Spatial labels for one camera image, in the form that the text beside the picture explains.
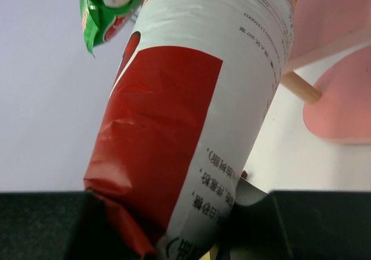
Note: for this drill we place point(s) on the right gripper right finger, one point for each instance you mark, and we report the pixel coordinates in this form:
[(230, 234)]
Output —
[(297, 225)]

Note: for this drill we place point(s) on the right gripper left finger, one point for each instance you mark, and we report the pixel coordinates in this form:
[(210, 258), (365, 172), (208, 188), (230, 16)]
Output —
[(68, 225)]

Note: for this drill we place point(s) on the red Chuba chips bag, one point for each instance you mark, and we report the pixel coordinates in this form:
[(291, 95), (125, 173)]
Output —
[(194, 86)]

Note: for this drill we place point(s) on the green Chuba chips bag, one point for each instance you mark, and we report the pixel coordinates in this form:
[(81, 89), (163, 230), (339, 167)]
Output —
[(101, 20)]

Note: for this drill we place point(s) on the pink three-tier shelf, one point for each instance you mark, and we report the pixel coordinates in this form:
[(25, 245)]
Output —
[(337, 105)]

